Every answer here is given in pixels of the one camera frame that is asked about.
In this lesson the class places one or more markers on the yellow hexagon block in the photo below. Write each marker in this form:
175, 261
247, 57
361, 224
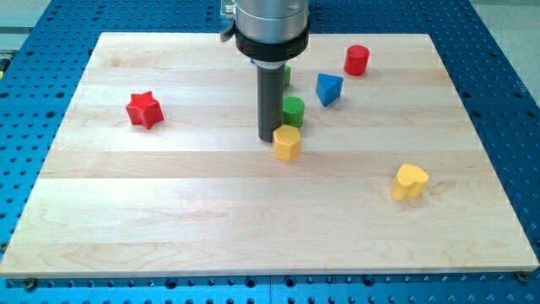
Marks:
286, 142

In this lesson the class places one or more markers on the green block behind rod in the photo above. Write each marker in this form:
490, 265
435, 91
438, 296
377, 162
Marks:
286, 76

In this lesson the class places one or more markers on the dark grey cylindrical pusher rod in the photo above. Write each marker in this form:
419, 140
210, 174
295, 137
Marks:
270, 96

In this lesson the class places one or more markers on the red cylinder block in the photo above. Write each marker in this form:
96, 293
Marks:
356, 60

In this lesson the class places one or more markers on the yellow heart block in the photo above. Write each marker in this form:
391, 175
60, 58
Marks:
410, 182

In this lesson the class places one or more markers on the wooden board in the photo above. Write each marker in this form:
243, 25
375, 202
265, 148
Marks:
200, 194

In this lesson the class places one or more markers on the red star block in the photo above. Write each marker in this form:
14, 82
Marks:
144, 110

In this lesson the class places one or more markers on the blue triangle block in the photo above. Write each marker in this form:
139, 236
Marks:
328, 88

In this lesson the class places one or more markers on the green cylinder block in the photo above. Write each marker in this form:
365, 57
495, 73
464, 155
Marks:
293, 111

